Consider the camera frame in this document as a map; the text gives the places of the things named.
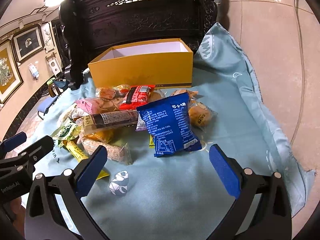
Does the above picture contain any light blue patterned cloth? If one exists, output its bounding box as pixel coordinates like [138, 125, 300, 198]
[17, 22, 316, 240]

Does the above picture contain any small white patterned candy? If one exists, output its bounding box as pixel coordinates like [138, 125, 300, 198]
[109, 170, 129, 197]

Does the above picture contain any white scroll picture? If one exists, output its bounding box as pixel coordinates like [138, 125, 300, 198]
[41, 22, 55, 53]

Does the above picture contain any orange nut snack pack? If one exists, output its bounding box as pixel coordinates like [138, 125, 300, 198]
[170, 88, 199, 100]

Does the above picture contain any dark carved wooden cabinet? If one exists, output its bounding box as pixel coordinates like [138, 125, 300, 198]
[59, 0, 217, 90]

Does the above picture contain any pink snack pack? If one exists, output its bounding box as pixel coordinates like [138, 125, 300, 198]
[75, 98, 104, 114]

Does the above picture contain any clear rice cracker pack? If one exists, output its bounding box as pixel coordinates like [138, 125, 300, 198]
[81, 137, 133, 165]

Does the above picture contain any black framed picture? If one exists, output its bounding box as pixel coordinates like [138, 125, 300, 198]
[12, 24, 44, 63]

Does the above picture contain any clear bun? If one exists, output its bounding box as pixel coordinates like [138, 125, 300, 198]
[188, 100, 217, 132]

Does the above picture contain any blue snack bag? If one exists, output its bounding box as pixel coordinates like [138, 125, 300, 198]
[137, 92, 202, 157]

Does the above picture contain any yellow cardboard box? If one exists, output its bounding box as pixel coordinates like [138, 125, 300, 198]
[88, 38, 193, 88]

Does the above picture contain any person's left hand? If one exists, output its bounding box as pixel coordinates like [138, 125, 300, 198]
[10, 197, 25, 234]

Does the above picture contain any blue chair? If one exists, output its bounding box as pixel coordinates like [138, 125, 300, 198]
[37, 95, 59, 120]

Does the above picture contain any long brown snack bar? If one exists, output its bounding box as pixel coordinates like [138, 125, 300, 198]
[82, 110, 138, 134]

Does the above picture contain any orange puffed snack pack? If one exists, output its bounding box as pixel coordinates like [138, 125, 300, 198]
[95, 87, 116, 100]

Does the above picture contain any gold framed picture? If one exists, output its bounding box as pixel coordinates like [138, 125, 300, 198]
[0, 39, 23, 104]

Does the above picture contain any yellow stick snack pack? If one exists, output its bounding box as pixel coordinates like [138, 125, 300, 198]
[63, 140, 110, 180]

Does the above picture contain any red snack pack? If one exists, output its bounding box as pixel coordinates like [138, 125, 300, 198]
[119, 85, 155, 111]

